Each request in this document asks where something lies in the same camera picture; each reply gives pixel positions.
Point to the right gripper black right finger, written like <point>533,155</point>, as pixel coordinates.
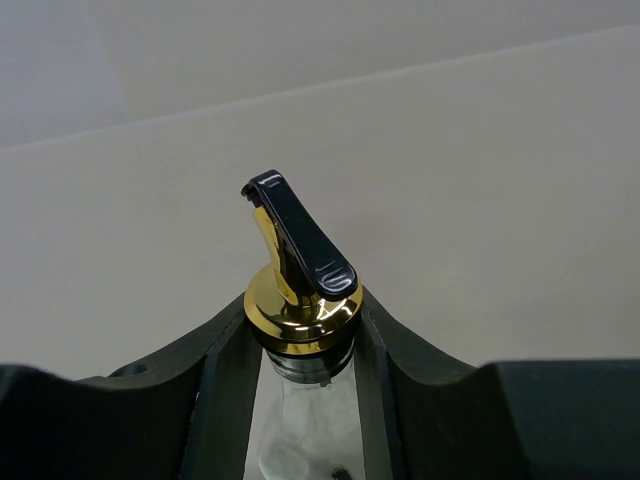
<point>427,415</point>

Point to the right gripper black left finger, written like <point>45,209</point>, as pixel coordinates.
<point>182,412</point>

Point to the short glass cruet gold spout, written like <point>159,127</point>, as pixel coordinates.
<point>304,310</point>

